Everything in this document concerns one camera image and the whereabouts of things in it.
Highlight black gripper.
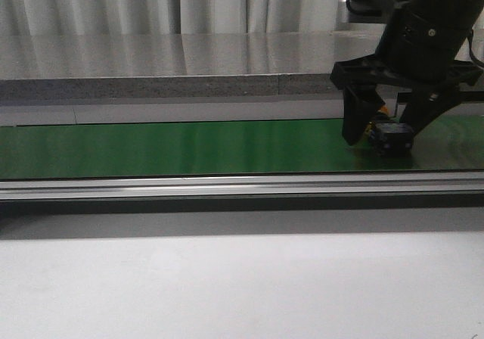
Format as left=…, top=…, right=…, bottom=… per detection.
left=330, top=5, right=482, bottom=145

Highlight yellow mushroom push button switch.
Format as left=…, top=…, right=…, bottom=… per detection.
left=365, top=106, right=414, bottom=157

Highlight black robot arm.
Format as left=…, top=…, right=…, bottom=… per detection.
left=330, top=0, right=483, bottom=155

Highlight grey stone counter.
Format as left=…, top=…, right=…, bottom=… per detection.
left=1, top=30, right=380, bottom=126

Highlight green conveyor belt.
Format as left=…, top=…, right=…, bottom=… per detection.
left=1, top=116, right=483, bottom=180

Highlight white curtain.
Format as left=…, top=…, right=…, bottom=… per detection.
left=1, top=0, right=346, bottom=36

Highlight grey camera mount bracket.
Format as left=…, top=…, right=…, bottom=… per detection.
left=339, top=0, right=409, bottom=24

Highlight aluminium conveyor frame rail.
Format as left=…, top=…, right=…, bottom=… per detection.
left=1, top=170, right=483, bottom=202

